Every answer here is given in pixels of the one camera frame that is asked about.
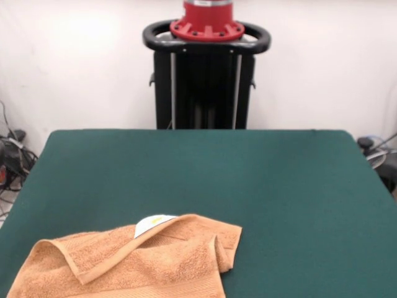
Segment orange-brown terry towel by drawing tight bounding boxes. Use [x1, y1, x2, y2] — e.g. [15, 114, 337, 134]
[6, 213, 243, 298]

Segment black cable tangle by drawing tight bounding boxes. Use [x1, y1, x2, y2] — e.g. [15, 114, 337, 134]
[0, 99, 39, 218]

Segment dark green table cloth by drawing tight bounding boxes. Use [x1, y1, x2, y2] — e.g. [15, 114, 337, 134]
[0, 129, 397, 298]

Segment blue grey cables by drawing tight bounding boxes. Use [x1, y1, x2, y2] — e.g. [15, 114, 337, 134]
[362, 132, 397, 153]

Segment black robot pedestal with handle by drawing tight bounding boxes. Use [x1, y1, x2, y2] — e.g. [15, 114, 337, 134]
[143, 20, 272, 130]

